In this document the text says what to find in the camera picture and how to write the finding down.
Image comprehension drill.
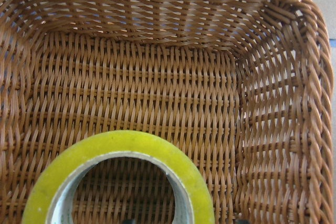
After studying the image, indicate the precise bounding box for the brown wicker basket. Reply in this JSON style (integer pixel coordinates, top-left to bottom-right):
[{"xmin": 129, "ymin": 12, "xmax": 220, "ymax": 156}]
[{"xmin": 1, "ymin": 0, "xmax": 334, "ymax": 223}]

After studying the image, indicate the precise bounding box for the yellow tape roll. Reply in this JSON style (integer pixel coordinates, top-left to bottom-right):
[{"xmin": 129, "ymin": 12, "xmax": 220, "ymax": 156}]
[{"xmin": 22, "ymin": 130, "xmax": 215, "ymax": 223}]

